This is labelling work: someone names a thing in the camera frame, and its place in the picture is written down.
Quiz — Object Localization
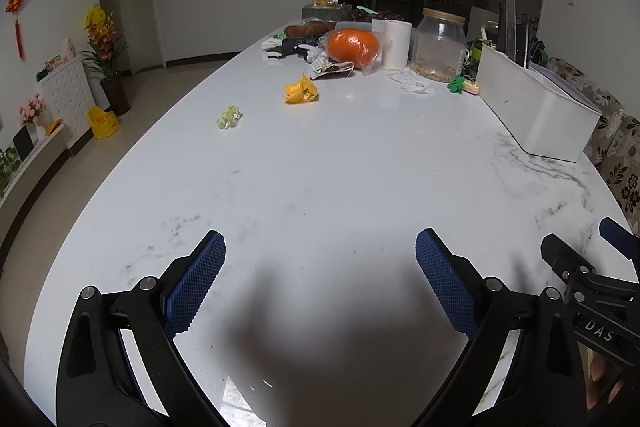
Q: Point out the white television cabinet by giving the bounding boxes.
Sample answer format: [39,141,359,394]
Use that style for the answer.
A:
[0,122,68,208]

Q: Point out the grey upright panel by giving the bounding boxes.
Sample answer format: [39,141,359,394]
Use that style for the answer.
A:
[497,0,518,58]

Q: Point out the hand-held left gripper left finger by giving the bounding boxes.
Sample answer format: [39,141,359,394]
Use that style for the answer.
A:
[56,229,227,427]

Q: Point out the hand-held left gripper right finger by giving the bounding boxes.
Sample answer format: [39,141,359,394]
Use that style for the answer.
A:
[415,228,588,427]

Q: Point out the white storage box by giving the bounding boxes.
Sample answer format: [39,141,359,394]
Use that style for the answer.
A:
[475,43,603,164]

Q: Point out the black picture frame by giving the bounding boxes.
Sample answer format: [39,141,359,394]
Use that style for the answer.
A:
[12,127,40,162]

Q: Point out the brown bread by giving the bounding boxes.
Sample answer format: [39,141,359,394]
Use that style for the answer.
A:
[284,21,336,38]

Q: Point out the green leafy plant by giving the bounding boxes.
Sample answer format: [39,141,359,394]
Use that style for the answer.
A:
[0,147,23,192]

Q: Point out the green bottle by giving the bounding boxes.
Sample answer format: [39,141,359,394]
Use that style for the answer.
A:
[467,38,486,75]

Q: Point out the yellow potty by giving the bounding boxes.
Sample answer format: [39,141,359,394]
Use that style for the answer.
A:
[89,105,122,141]

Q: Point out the dark brown food pile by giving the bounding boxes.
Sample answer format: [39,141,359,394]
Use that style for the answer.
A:
[352,7,406,22]

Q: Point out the white radiator cover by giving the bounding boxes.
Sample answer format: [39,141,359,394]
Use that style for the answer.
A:
[37,56,98,158]

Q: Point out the black strap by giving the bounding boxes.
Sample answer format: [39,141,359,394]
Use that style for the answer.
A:
[264,38,321,58]

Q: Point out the pink flowers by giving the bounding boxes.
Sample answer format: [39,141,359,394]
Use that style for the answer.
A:
[19,94,48,125]

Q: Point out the person's right hand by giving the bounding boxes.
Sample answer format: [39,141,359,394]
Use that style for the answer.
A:
[586,349,628,410]

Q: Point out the dark snack packet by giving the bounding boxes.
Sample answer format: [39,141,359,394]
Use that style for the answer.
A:
[311,57,355,80]

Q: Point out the clear glass jar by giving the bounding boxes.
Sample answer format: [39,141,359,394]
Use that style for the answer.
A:
[411,8,467,82]

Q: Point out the grey box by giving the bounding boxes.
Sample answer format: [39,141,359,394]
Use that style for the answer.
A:
[302,4,353,24]

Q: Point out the white pegboard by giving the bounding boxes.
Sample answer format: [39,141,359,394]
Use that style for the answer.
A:
[470,6,501,42]

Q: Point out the white door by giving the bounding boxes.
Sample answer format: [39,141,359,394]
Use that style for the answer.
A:
[117,0,166,75]

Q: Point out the potted yellow flower plant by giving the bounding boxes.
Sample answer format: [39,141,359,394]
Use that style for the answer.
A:
[80,3,133,116]

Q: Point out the orange bag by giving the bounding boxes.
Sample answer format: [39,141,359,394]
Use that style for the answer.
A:
[320,28,386,75]

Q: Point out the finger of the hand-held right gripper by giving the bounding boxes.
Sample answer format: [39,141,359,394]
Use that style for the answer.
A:
[540,233,596,280]
[599,217,640,258]

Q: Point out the small boxes on cover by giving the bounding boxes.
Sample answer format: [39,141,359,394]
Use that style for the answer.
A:
[36,38,78,80]

